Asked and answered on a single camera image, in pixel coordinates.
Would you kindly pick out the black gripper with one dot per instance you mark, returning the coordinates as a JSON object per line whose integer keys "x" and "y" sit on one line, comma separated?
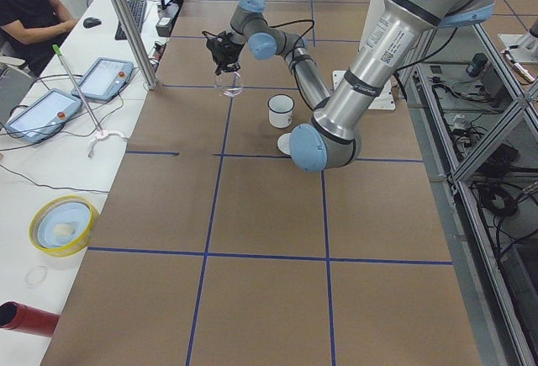
{"x": 227, "y": 51}

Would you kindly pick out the clear plastic funnel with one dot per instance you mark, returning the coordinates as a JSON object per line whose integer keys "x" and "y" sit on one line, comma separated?
{"x": 228, "y": 84}

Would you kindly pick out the white ceramic lid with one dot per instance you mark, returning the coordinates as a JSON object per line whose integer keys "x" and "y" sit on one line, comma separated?
{"x": 283, "y": 144}

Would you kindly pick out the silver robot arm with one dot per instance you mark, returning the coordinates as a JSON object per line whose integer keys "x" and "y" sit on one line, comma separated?
{"x": 331, "y": 138}

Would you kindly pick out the white enamel mug blue rim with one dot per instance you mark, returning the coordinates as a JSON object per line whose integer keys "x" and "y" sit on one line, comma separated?
{"x": 280, "y": 111}

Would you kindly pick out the grey power adapter box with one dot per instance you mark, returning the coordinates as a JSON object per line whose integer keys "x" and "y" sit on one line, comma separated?
{"x": 166, "y": 20}

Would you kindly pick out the far blue teach pendant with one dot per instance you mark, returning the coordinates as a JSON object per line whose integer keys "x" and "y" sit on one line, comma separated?
{"x": 105, "y": 79}

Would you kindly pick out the blue teach pendant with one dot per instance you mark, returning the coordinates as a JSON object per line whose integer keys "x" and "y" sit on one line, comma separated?
{"x": 44, "y": 117}
{"x": 105, "y": 79}

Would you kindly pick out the black computer mouse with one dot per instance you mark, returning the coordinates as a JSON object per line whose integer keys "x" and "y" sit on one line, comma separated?
{"x": 91, "y": 22}

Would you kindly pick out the white curved plastic piece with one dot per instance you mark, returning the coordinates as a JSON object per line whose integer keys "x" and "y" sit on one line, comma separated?
{"x": 105, "y": 139}

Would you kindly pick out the metal rod green tip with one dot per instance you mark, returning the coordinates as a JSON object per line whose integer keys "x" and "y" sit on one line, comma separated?
{"x": 85, "y": 103}

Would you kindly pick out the near blue teach pendant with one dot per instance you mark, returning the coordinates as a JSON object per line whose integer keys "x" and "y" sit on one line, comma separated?
{"x": 44, "y": 117}

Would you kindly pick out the person in black shirt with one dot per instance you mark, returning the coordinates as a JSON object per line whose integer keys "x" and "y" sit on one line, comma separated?
{"x": 33, "y": 27}

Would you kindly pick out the light blue plate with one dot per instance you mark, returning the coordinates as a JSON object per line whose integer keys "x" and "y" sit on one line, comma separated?
{"x": 63, "y": 224}

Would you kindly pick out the yellow tape roll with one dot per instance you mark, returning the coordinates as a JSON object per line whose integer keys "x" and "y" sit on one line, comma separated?
{"x": 80, "y": 243}

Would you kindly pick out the red cylinder tube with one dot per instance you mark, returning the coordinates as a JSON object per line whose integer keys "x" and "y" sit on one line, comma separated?
{"x": 22, "y": 318}

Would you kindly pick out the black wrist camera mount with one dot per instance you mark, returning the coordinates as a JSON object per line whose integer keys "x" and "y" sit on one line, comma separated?
{"x": 214, "y": 43}

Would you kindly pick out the aluminium frame post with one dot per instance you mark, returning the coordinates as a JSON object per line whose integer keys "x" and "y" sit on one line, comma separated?
{"x": 136, "y": 44}

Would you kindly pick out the aluminium frame rack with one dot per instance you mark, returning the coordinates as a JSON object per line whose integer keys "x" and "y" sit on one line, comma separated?
{"x": 476, "y": 108}

